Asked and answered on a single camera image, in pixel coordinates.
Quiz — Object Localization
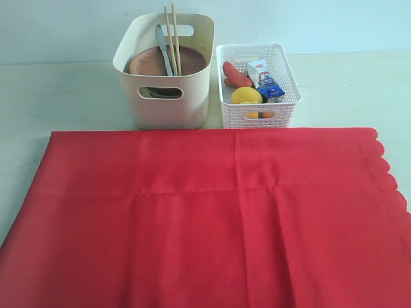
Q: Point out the brown egg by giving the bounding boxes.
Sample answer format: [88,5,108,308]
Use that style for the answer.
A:
[259,112,275,119]

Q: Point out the yellow lemon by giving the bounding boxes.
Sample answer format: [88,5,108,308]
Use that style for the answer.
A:
[231,87,263,104]

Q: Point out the stainless steel cup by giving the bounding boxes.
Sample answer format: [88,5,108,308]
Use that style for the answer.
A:
[148,87,182,99]

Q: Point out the red sausage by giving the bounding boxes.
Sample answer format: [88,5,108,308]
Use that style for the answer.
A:
[222,62,253,88]

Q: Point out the white ceramic bowl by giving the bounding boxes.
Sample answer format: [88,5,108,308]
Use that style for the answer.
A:
[139,87,161,98]

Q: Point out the wooden chopstick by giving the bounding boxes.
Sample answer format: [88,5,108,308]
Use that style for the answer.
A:
[171,3,182,76]
[164,6,179,76]

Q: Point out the blue white milk carton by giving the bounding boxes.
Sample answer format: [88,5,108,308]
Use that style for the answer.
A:
[247,59,285,103]

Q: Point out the brown wooden plate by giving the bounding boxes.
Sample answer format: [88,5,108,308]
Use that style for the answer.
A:
[125,46,207,76]

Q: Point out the silver metal knife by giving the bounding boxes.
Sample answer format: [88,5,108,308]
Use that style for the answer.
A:
[155,24,174,76]

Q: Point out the cream plastic storage bin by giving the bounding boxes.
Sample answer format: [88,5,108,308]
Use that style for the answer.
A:
[112,13,214,130]

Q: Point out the red table cloth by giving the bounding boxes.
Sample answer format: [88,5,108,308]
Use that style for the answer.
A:
[1,128,410,307]

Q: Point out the white perforated plastic basket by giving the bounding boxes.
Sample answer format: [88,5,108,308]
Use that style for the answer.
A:
[216,43,302,128]

